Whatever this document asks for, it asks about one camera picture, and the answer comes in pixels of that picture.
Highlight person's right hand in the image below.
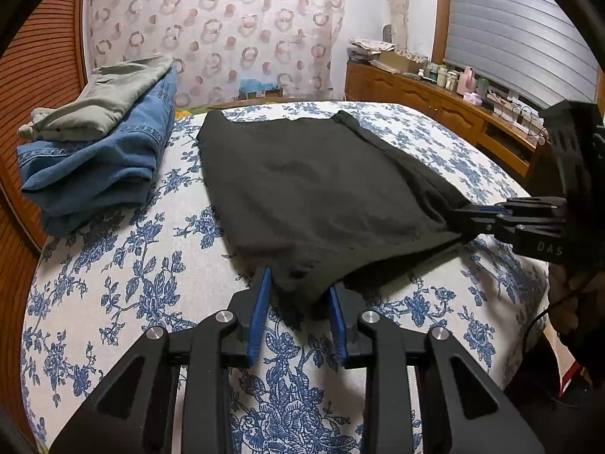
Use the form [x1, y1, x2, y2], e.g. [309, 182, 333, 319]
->
[547, 264, 605, 345]

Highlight blue folded jeans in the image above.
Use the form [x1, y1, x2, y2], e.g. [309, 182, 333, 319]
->
[16, 64, 179, 237]

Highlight open cardboard box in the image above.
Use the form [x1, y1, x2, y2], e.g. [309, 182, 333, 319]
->
[378, 50, 428, 74]

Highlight wooden window frame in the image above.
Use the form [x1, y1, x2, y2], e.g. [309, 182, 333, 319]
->
[432, 0, 452, 64]

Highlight black cable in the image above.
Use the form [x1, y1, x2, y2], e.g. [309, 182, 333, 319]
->
[520, 293, 572, 370]

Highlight white power strip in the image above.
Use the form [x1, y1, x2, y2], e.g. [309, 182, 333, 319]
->
[487, 90, 549, 135]

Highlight grey-green folded pants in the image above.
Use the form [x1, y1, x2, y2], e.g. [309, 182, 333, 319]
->
[19, 54, 175, 141]

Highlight grey window blind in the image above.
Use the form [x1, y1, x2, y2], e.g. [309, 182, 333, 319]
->
[444, 0, 601, 109]

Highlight wooden louvered wardrobe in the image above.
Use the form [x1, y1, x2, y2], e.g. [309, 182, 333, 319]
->
[0, 0, 90, 266]

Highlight black pants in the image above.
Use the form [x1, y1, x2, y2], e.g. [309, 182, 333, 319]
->
[196, 110, 473, 320]

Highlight blue floral bed sheet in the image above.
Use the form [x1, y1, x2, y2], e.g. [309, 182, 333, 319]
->
[21, 101, 551, 454]

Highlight row of toiletry bottles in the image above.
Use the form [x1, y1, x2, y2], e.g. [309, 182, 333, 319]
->
[418, 61, 490, 95]

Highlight beige window curtain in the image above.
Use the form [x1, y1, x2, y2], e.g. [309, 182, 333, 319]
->
[378, 0, 410, 55]

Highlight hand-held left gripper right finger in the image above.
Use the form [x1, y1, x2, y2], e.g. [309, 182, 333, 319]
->
[328, 285, 546, 454]

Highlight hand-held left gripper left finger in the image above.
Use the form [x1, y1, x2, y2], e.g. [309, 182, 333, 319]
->
[50, 266, 272, 454]

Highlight wooden sideboard cabinet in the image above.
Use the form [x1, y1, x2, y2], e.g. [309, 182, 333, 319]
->
[345, 59, 551, 180]

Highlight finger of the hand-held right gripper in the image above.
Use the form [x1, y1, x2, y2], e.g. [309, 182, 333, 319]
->
[449, 197, 568, 221]
[462, 219, 519, 243]

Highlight stack of printed papers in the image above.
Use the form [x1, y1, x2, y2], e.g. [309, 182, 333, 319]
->
[349, 38, 397, 62]

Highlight circle-patterned sheer curtain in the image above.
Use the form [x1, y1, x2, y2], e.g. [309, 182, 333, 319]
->
[82, 0, 346, 107]

